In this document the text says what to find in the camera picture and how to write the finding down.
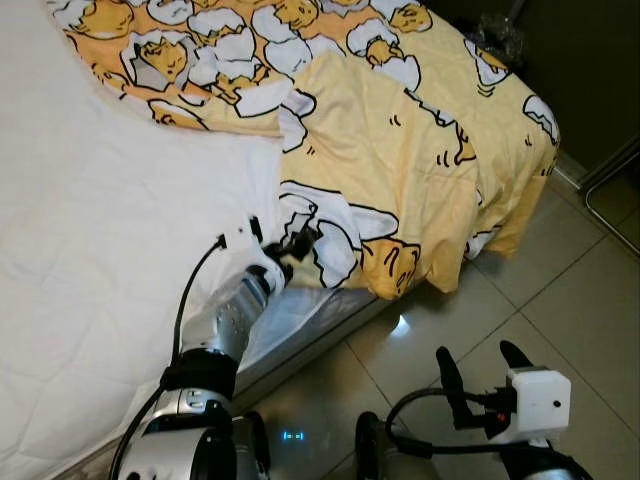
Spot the white quilted mattress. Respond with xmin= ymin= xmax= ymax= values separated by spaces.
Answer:
xmin=0 ymin=0 xmax=401 ymax=480

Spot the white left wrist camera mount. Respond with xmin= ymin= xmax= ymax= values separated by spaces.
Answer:
xmin=220 ymin=214 xmax=289 ymax=292

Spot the dark wardrobe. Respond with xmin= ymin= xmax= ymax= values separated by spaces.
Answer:
xmin=425 ymin=0 xmax=640 ymax=177

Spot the dark robot left leg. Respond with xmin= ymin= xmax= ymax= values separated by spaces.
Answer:
xmin=230 ymin=410 xmax=274 ymax=480

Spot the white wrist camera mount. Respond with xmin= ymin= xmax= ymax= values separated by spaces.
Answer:
xmin=505 ymin=367 xmax=573 ymax=447
xmin=220 ymin=214 xmax=289 ymax=292

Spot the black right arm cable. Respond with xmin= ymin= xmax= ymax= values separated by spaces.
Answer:
xmin=384 ymin=387 xmax=531 ymax=463

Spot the chrome metal tube frame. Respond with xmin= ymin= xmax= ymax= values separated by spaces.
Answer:
xmin=580 ymin=138 xmax=640 ymax=257

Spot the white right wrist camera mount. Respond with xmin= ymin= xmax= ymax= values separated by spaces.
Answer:
xmin=505 ymin=367 xmax=573 ymax=447

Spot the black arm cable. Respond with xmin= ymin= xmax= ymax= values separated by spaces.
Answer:
xmin=384 ymin=387 xmax=531 ymax=463
xmin=172 ymin=234 xmax=230 ymax=363

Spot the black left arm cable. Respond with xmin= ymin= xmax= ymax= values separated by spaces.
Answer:
xmin=172 ymin=234 xmax=230 ymax=363

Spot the crumpled clear plastic bag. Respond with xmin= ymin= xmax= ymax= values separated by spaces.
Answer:
xmin=470 ymin=12 xmax=530 ymax=67

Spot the yellow cartoon print blanket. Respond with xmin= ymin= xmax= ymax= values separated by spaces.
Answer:
xmin=45 ymin=0 xmax=561 ymax=302

